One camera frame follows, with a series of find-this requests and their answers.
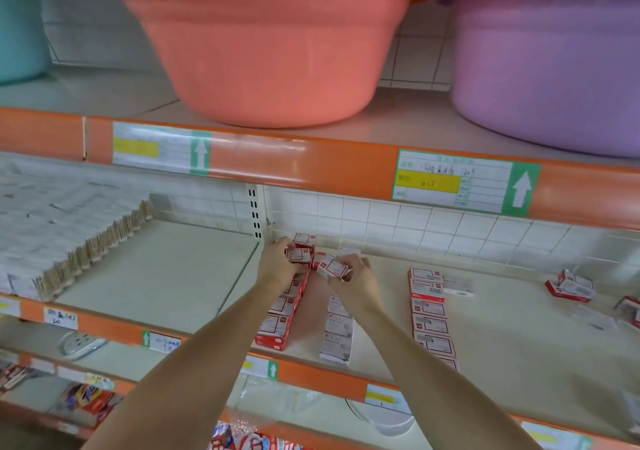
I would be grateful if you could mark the person's right hand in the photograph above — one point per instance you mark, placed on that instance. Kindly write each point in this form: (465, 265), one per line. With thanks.
(355, 287)

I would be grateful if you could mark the person's left hand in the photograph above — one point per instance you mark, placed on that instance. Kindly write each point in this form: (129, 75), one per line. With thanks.
(275, 265)

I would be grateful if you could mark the white shelf with orange edges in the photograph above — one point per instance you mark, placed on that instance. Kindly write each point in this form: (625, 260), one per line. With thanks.
(160, 265)

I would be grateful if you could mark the pile of red white boxes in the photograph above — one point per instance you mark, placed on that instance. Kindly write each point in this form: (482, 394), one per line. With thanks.
(570, 287)

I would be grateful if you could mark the person's right forearm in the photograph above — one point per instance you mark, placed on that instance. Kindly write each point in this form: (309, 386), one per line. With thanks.
(440, 375)

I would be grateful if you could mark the person's left forearm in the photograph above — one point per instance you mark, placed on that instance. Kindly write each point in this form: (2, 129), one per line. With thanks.
(180, 375)

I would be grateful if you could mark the white perforated shelf upright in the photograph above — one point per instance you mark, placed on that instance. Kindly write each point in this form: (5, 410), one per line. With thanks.
(257, 212)

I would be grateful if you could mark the small price label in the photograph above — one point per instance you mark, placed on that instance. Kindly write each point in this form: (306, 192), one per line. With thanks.
(9, 307)
(555, 437)
(259, 367)
(386, 398)
(162, 342)

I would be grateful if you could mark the large label with green arrow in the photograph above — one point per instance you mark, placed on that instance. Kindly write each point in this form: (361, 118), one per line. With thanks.
(160, 149)
(465, 183)

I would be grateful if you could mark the row of beige bundles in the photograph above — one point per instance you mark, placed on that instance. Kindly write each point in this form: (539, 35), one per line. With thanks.
(60, 235)

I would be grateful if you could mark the orange plastic basin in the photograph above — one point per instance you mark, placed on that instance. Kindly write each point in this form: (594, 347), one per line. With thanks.
(270, 45)

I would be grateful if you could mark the white handwritten label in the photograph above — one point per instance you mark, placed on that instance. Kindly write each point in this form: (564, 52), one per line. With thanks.
(60, 318)

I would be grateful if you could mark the pile of small colourful packets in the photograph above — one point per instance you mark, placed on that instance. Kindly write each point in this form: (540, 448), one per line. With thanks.
(90, 397)

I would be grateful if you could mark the purple plastic basin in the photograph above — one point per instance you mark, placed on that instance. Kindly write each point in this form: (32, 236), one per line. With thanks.
(550, 65)

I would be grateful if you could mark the teal plastic basin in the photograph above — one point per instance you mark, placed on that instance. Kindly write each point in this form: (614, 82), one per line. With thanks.
(20, 30)

